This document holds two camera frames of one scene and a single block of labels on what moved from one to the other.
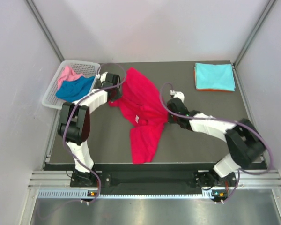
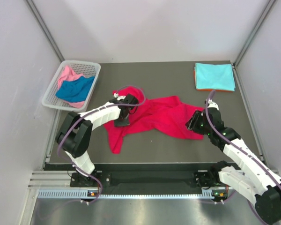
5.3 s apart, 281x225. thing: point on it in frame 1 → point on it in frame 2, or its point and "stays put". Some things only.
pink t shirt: [68, 74] stays put
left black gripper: [117, 95] → [124, 123]
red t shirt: [144, 109] → [167, 114]
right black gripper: [170, 120] → [192, 124]
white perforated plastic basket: [87, 69] stays put
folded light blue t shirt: [214, 76] stays put
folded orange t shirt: [210, 90] stays put
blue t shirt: [72, 90] stays put
